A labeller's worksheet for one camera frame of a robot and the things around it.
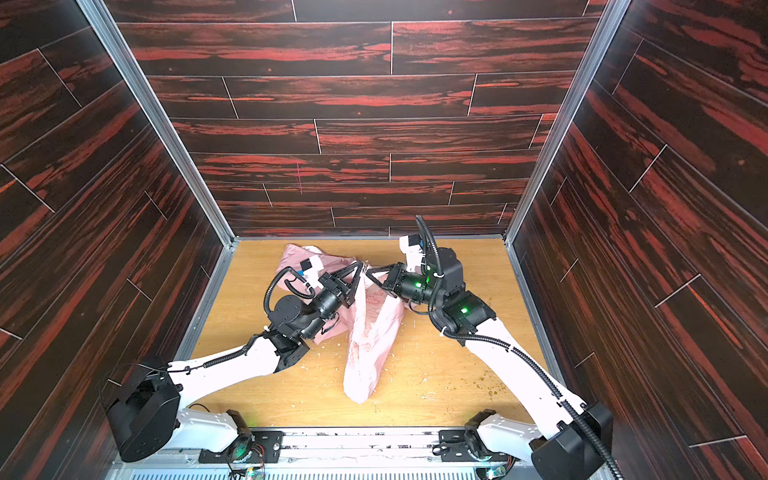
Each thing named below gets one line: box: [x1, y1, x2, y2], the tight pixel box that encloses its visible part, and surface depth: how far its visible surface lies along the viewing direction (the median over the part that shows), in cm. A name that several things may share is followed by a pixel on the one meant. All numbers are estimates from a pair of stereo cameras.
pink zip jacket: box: [276, 244, 405, 403], surface depth 75 cm
